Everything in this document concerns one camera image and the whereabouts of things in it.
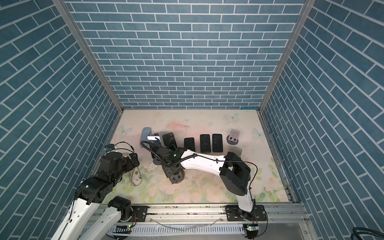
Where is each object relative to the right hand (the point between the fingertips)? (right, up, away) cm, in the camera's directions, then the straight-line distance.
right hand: (170, 167), depth 82 cm
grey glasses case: (-22, +18, +22) cm, 36 cm away
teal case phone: (+21, +10, +22) cm, 32 cm away
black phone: (+9, +10, +23) cm, 26 cm away
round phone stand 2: (+40, +8, +8) cm, 41 cm away
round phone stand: (+4, -5, -2) cm, 7 cm away
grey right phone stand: (+39, +15, +16) cm, 45 cm away
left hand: (-18, +8, -8) cm, 21 cm away
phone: (+29, +12, +22) cm, 38 cm away
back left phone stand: (-10, +1, +9) cm, 14 cm away
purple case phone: (-2, +15, +6) cm, 16 cm away
